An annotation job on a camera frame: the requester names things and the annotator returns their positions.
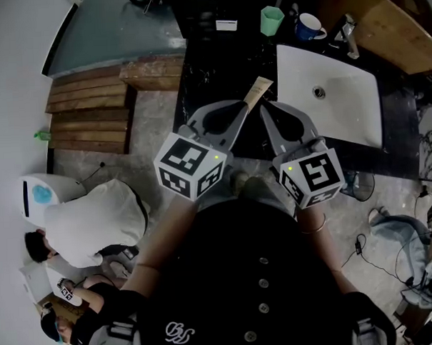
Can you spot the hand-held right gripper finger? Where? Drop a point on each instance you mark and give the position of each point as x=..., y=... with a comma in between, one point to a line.
x=305, y=123
x=273, y=137

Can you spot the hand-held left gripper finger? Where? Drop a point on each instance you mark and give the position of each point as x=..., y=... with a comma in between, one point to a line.
x=237, y=128
x=220, y=105

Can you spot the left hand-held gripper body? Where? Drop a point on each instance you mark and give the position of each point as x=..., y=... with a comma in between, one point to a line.
x=187, y=162

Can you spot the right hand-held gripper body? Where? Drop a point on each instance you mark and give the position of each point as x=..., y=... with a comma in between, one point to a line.
x=316, y=174

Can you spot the tan toiletry item tube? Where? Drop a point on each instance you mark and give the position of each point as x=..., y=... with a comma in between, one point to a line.
x=258, y=90

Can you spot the person's left forearm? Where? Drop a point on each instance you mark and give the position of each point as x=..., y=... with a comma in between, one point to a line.
x=162, y=242

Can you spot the person's right forearm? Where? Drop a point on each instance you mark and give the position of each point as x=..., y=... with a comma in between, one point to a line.
x=323, y=249

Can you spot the black marble sink counter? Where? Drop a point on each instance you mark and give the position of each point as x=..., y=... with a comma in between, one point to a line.
x=215, y=79

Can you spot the metal sink drain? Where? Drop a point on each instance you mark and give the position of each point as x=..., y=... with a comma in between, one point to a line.
x=318, y=92

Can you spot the white rectangular sink basin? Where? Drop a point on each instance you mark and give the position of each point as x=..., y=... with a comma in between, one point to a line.
x=345, y=105

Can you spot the person's right shoe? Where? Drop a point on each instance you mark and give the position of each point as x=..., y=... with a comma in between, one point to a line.
x=256, y=186

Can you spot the person's shoe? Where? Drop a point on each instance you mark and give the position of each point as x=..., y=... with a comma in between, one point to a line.
x=256, y=186
x=238, y=181

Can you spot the person's left shoe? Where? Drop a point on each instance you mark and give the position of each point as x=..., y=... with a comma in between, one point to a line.
x=238, y=181

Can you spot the wooden block beam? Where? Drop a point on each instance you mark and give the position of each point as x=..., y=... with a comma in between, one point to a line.
x=152, y=74

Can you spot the small white card box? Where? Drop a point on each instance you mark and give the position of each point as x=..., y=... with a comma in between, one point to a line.
x=226, y=25

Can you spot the blue mug white inside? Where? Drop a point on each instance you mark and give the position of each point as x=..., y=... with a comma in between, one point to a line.
x=308, y=28

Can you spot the chrome faucet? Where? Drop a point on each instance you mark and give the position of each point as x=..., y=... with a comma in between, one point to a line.
x=350, y=37

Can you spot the green plastic cup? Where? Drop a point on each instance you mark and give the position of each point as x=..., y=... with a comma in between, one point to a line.
x=271, y=22

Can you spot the person's black buttoned shirt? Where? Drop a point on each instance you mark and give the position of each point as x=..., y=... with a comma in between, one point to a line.
x=241, y=267

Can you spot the white marbled box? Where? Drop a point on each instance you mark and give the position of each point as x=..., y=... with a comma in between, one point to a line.
x=431, y=144

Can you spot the green plastic bottle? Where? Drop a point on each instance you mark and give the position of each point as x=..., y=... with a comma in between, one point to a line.
x=43, y=135

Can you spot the white flat panel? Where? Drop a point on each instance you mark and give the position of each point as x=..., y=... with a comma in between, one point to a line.
x=35, y=283

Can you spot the wooden wall cabinet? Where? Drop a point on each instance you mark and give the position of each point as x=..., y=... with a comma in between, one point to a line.
x=392, y=28

